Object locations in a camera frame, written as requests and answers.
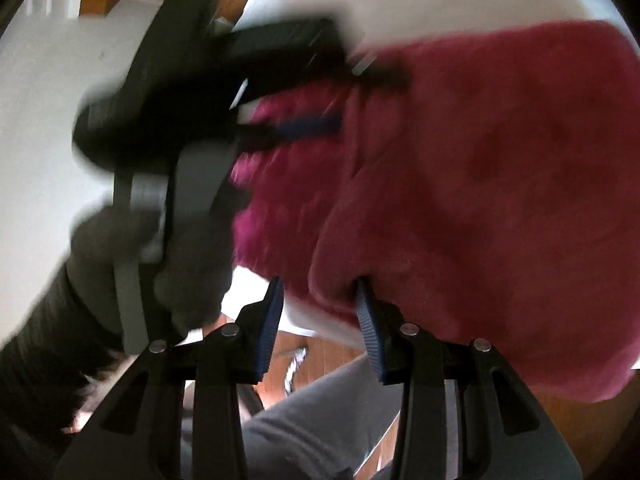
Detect grey trousered leg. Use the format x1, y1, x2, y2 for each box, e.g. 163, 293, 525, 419
242, 356, 404, 479

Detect magenta fleece pants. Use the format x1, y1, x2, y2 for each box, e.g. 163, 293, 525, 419
234, 22, 639, 402

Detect grey gloved left hand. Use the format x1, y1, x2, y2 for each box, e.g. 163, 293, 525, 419
65, 182, 250, 336

